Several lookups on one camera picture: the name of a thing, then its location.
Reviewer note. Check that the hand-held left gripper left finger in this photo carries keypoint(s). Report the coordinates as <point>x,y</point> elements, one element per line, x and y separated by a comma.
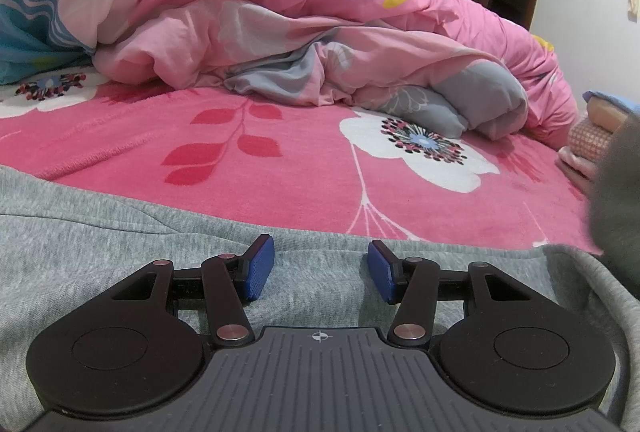
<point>260,269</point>

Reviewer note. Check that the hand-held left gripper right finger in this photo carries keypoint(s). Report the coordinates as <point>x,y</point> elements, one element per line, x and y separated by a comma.
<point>382,272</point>

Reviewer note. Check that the grey sweatshirt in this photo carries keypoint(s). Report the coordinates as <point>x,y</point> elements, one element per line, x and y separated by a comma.
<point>100,237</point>

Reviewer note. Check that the pink floral blanket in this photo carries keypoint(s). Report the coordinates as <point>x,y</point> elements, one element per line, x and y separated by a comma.
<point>300,172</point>

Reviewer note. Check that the pink checked folded cloth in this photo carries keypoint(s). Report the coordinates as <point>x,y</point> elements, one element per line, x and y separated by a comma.
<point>590,142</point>

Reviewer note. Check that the beige folded cloth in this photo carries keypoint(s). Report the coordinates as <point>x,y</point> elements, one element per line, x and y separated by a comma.
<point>605,114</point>

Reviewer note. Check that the blue folded cloth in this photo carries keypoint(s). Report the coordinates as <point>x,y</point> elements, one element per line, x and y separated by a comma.
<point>602,98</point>

